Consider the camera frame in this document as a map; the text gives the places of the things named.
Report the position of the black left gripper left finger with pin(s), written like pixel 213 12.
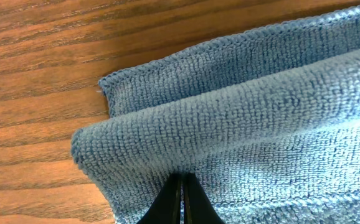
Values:
pixel 166 206

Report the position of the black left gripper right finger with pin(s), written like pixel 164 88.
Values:
pixel 197 207

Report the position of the blue microfiber cloth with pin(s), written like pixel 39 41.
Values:
pixel 268 120

